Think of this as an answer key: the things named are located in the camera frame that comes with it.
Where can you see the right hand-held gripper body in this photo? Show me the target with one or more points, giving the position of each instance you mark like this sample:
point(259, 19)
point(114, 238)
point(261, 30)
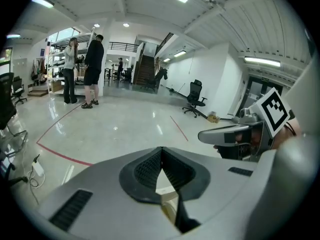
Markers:
point(273, 111)

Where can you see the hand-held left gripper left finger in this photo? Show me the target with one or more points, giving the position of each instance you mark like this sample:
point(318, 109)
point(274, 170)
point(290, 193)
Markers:
point(100, 196)

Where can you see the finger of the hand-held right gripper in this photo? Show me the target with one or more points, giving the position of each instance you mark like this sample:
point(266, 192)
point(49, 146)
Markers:
point(215, 135)

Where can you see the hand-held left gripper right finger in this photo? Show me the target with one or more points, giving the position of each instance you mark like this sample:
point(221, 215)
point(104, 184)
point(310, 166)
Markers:
point(220, 196)

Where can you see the person's right forearm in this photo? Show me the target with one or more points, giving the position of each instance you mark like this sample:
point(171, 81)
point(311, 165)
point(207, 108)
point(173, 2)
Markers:
point(287, 140)

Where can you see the small cardboard boxes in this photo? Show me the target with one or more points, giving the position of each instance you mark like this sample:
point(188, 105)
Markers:
point(212, 118)

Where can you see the dark glass double door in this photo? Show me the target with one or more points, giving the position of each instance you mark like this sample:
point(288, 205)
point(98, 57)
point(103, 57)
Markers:
point(255, 91)

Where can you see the short red floor tape line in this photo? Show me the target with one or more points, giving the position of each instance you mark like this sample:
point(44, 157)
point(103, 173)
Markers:
point(179, 128)

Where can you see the black office chair with headrest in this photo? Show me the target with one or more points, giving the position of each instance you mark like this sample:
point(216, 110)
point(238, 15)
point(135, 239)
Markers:
point(193, 91)

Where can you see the white power strip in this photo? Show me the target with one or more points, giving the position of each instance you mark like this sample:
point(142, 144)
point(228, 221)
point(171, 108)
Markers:
point(38, 169)

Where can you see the black jacket on chair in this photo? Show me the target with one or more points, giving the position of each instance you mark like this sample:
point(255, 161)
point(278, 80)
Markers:
point(162, 74)

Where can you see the black office chair star base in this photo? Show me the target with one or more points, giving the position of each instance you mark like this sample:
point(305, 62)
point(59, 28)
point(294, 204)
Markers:
point(20, 179)

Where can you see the wooden staircase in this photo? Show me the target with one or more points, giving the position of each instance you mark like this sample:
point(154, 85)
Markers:
point(145, 71)

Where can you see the large cardboard box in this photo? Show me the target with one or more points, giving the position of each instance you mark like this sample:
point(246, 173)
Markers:
point(56, 86)

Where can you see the small black office chair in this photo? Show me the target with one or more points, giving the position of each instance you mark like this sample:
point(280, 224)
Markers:
point(17, 86)

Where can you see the round ceiling light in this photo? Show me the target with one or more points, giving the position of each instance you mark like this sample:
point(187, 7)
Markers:
point(126, 24)
point(96, 25)

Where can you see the clothes rack with garments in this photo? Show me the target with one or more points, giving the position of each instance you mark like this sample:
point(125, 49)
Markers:
point(35, 70)

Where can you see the white shelving rack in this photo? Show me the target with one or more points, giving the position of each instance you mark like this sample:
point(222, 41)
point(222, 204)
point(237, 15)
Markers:
point(75, 37)

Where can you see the black mesh chair chrome frame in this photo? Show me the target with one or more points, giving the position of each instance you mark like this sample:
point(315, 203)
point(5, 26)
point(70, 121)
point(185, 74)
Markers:
point(6, 101)

